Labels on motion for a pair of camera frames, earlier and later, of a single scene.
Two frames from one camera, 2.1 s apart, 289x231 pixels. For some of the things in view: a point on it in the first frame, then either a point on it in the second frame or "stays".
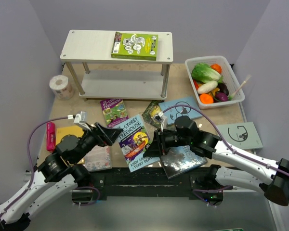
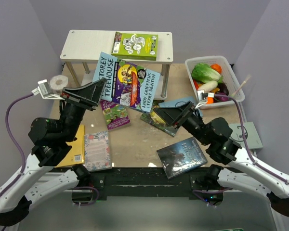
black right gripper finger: x=152 y=149 → x=170 y=115
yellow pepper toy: x=214 y=91 stays
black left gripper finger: x=110 y=133 → x=92 y=92
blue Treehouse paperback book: x=134 y=139 → x=127 y=84
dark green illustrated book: x=153 y=109 stays
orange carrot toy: x=206 y=98 stays
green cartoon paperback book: x=136 y=46 stays
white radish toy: x=207 y=86 stays
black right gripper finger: x=158 y=136 → x=181 y=106
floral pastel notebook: x=99 y=158 stays
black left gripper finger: x=113 y=134 → x=95 y=96
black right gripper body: x=169 y=140 → x=189 y=109
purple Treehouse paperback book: x=114 y=112 stays
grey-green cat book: x=243 y=135 stays
